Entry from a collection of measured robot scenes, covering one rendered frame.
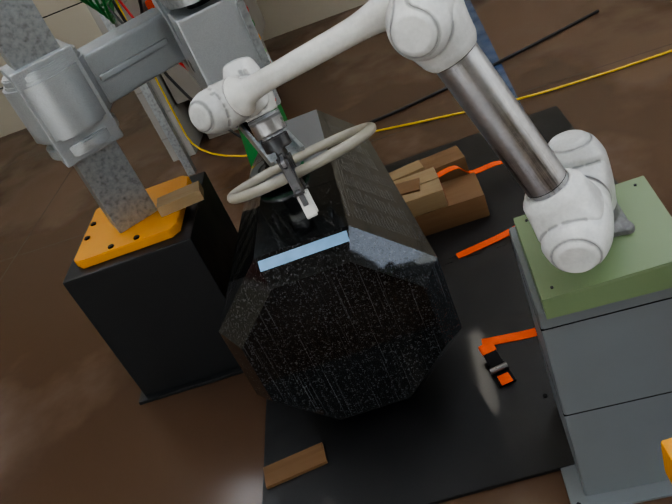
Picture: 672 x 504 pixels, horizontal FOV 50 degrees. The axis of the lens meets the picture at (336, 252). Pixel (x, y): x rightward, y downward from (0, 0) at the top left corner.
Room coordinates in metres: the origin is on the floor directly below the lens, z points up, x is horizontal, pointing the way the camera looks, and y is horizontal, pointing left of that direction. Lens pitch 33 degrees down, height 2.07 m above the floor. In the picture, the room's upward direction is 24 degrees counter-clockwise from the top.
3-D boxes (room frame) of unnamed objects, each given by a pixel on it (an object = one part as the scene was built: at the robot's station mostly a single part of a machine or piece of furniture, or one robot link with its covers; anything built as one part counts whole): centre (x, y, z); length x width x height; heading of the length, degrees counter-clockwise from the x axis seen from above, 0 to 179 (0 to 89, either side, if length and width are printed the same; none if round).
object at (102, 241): (2.97, 0.76, 0.76); 0.49 x 0.49 x 0.05; 80
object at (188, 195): (2.88, 0.52, 0.81); 0.20 x 0.10 x 0.05; 88
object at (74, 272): (2.97, 0.76, 0.37); 0.66 x 0.66 x 0.74; 80
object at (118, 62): (3.06, 0.58, 1.38); 0.74 x 0.34 x 0.25; 115
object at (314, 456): (1.94, 0.48, 0.02); 0.25 x 0.10 x 0.01; 89
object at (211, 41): (2.67, 0.09, 1.34); 0.36 x 0.22 x 0.45; 8
